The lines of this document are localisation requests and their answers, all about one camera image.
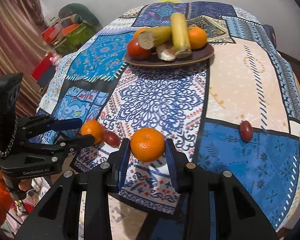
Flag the dark red grape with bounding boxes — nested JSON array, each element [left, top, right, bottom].
[[103, 131, 121, 147], [239, 120, 253, 142]]

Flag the person's left hand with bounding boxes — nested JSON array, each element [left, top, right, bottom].
[[0, 171, 35, 193]]

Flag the dark red grape right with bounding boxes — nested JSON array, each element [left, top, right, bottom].
[[239, 120, 253, 142]]

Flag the mandarin orange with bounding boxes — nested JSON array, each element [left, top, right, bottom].
[[130, 128, 165, 163], [80, 119, 106, 144]]

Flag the dark red grape left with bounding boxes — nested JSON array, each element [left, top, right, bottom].
[[103, 131, 121, 147]]

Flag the red box on floor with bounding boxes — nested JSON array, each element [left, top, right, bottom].
[[30, 52, 56, 88]]

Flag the yellow plush toy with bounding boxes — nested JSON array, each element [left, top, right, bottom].
[[158, 0, 180, 3]]

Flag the red tomato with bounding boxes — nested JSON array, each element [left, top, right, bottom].
[[127, 38, 151, 61]]

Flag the orange on plate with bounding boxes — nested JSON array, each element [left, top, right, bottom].
[[188, 26, 207, 50], [134, 27, 150, 39]]

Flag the orange on plate back left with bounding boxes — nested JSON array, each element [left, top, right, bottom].
[[134, 27, 150, 39]]

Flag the orange on plate right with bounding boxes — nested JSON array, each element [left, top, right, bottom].
[[188, 26, 207, 50]]

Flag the white garlic bulb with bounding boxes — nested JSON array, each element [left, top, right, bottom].
[[156, 42, 176, 62]]

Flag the dark green cushion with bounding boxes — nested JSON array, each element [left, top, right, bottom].
[[58, 3, 100, 27]]

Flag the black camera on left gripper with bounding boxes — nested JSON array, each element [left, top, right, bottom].
[[0, 73, 23, 157]]

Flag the striped pink curtain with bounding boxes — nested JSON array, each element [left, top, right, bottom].
[[0, 0, 53, 117]]

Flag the green storage box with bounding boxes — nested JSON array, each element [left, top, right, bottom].
[[55, 23, 96, 56]]

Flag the orange red items on box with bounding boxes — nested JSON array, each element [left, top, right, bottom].
[[42, 19, 79, 44]]

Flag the dark brown round plate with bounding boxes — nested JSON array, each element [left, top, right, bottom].
[[124, 43, 214, 68]]

